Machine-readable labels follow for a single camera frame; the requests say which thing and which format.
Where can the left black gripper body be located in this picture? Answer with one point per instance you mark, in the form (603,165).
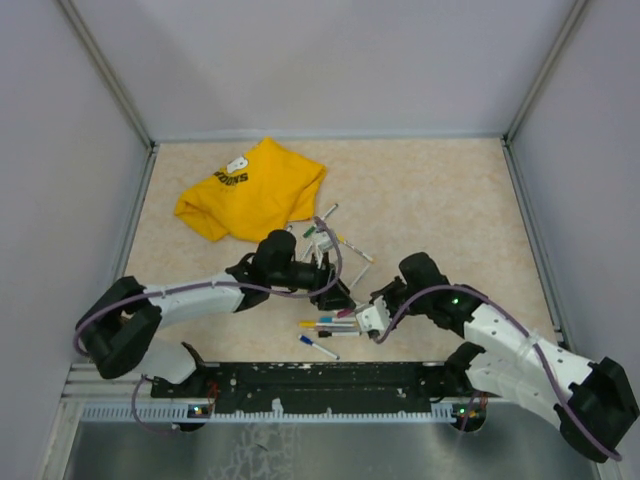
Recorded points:
(318,273)

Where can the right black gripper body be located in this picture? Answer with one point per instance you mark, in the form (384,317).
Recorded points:
(394,296)

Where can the yellow cap rainbow marker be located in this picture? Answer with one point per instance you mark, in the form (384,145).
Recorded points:
(356,249)

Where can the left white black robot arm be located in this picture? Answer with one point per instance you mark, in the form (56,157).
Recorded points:
(119,332)

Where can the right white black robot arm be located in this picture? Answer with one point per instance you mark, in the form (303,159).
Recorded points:
(591,403)

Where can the cyan cap marker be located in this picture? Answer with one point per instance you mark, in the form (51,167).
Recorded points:
(336,320)

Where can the black cap marker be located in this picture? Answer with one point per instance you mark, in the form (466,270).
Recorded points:
(333,334)

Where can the yellow cap silver marker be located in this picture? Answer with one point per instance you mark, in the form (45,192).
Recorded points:
(327,325)

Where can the blue cap whiteboard marker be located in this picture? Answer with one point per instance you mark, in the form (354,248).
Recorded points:
(308,341)

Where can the green cap marker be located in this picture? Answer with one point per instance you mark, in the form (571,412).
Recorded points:
(323,217)

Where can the yellow printed t-shirt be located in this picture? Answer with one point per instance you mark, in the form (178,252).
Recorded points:
(262,190)

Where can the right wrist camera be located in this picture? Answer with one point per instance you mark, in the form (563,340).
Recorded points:
(374,317)

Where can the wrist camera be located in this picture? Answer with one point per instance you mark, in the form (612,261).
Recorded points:
(374,317)
(321,242)

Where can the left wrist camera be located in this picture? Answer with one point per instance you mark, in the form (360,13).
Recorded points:
(321,242)

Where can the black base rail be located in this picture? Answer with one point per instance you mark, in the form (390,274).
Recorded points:
(336,391)

